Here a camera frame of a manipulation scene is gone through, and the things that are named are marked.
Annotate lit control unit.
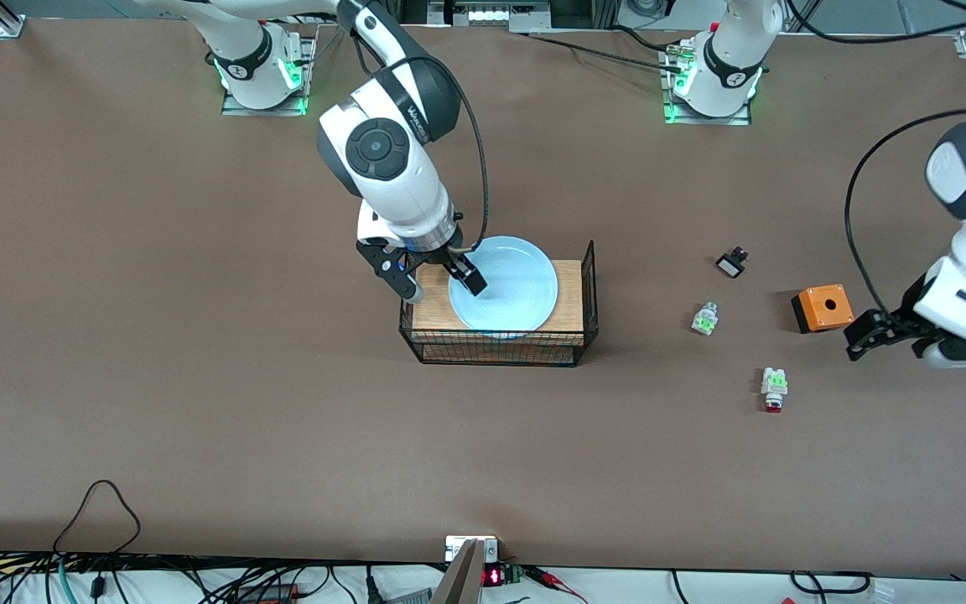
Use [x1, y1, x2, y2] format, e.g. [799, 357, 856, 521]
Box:
[428, 0, 553, 33]

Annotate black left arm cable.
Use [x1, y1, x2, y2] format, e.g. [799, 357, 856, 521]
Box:
[789, 0, 966, 317]

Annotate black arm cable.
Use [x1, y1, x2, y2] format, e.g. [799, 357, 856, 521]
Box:
[789, 0, 966, 317]
[353, 34, 491, 254]

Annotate red push button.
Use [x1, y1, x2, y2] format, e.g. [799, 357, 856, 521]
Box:
[761, 367, 789, 414]

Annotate looped black cable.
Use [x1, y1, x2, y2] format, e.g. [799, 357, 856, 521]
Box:
[53, 480, 142, 580]

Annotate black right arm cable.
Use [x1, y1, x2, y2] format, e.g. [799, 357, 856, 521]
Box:
[353, 34, 491, 254]

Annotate black power brick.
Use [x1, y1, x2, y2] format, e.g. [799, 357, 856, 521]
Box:
[236, 583, 300, 604]

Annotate grey metal stand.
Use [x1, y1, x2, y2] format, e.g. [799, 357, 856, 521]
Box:
[431, 539, 486, 604]

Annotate silver tag plate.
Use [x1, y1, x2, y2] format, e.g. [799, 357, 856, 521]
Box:
[445, 535, 499, 563]

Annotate light blue plate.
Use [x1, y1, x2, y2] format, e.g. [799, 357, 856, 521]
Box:
[448, 236, 559, 337]

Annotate black wire basket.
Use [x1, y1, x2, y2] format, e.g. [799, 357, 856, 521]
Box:
[399, 239, 600, 367]

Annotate orange button box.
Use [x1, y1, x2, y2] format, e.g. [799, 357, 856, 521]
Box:
[791, 284, 855, 334]

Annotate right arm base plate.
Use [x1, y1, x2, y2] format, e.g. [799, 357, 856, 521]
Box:
[221, 38, 317, 117]

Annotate thin black cable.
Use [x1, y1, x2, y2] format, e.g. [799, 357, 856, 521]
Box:
[789, 570, 875, 596]

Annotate red clip leads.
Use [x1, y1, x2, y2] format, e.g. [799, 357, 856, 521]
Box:
[525, 566, 589, 604]

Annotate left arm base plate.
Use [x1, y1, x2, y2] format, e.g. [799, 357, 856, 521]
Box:
[662, 42, 754, 127]

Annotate wooden board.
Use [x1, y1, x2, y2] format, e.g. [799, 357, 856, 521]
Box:
[413, 258, 584, 333]

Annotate black cable on table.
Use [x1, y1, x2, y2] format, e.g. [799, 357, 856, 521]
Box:
[525, 25, 687, 73]

